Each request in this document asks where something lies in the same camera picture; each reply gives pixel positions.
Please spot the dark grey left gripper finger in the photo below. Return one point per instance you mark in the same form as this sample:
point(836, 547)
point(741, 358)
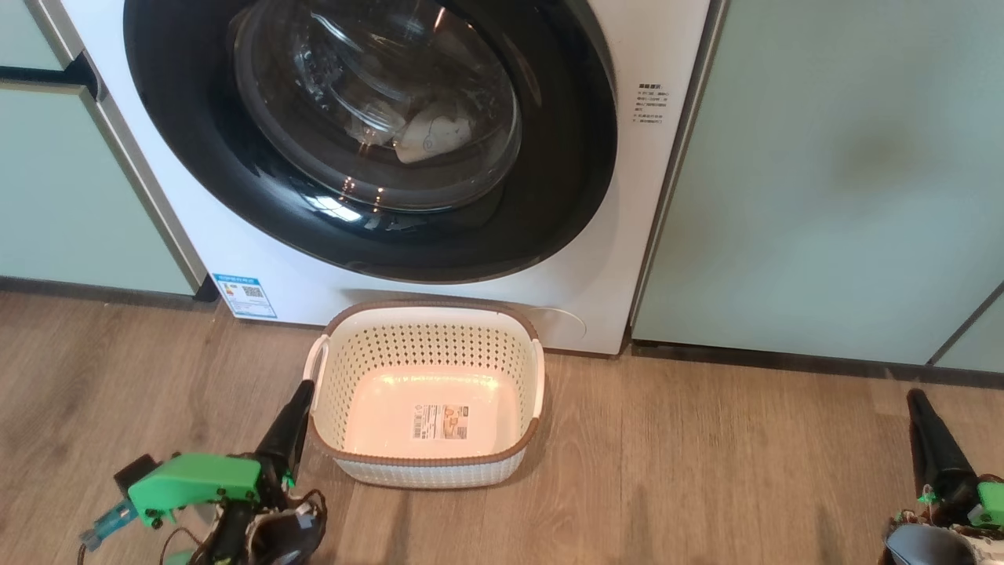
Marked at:
point(286, 439)

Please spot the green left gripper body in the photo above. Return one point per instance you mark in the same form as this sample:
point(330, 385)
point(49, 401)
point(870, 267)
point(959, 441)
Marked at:
point(196, 482)

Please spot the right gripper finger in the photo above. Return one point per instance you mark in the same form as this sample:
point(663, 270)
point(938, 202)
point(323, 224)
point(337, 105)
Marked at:
point(937, 455)

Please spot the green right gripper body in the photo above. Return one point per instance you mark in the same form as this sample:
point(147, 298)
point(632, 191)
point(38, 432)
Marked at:
point(990, 504)

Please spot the black round glass washer door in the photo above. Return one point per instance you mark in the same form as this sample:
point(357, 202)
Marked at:
point(196, 157)

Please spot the pale yellow garment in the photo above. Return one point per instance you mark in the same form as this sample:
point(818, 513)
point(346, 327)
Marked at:
point(431, 133)

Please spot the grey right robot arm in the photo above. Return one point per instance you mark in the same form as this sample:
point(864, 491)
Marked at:
point(929, 545)

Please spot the cream perforated laundry basket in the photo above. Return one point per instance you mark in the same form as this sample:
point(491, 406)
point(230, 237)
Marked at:
point(376, 369)

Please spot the faded sticker label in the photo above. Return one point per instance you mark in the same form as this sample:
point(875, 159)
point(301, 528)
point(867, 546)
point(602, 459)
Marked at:
point(439, 422)

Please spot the pale green tall cabinet door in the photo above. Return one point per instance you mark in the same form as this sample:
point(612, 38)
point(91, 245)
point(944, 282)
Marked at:
point(823, 196)

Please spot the white front-load washing machine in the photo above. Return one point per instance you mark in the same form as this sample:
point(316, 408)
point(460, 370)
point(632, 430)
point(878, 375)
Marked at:
point(627, 235)

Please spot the blue energy label sticker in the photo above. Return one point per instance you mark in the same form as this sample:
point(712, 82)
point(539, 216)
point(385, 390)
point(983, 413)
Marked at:
point(245, 296)

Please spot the dark cabinet plinth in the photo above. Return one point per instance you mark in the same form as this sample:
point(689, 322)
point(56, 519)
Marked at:
point(94, 290)
point(784, 362)

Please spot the round white filter cover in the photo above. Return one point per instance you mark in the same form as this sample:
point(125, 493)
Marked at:
point(561, 323)

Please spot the pale green cabinet drawer front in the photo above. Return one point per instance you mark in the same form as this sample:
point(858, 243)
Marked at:
point(23, 31)

